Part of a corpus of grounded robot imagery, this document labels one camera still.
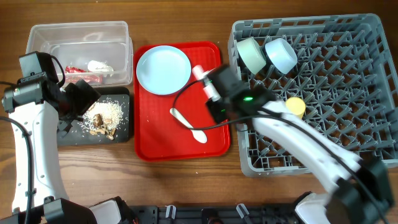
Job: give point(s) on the white plastic spoon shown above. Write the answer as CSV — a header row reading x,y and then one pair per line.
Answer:
x,y
198,135

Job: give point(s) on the food scraps and rice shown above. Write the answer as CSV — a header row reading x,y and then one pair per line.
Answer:
x,y
105,118

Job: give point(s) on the clear plastic bin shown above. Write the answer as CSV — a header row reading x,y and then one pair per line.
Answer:
x,y
75,44

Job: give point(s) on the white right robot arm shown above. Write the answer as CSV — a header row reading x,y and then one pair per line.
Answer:
x,y
357,190

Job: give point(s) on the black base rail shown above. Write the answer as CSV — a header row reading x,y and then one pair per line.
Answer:
x,y
264,214

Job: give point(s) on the red plastic tray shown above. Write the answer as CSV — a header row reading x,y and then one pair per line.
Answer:
x,y
159,136

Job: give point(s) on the light blue bowl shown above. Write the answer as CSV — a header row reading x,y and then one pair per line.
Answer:
x,y
282,55

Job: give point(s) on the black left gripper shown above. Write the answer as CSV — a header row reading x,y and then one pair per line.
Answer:
x,y
86,97

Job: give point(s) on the white crumpled tissue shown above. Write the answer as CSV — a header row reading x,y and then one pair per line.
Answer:
x,y
100,67

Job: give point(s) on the red strawberry cake wrapper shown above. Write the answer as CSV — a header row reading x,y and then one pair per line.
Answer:
x,y
74,74

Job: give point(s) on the light blue plate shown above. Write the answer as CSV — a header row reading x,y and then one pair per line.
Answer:
x,y
163,70

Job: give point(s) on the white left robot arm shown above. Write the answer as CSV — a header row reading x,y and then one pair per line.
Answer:
x,y
40,106

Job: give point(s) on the mint green bowl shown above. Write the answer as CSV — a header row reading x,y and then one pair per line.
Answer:
x,y
251,55

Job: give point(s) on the black plastic tray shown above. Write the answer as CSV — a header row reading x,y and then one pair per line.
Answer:
x,y
76,137

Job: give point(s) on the yellow plastic cup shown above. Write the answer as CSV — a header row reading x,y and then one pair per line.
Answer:
x,y
296,106

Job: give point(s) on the grey dishwasher rack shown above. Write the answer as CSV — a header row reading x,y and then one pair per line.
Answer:
x,y
345,74

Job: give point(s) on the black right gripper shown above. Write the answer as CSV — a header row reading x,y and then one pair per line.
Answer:
x,y
219,115

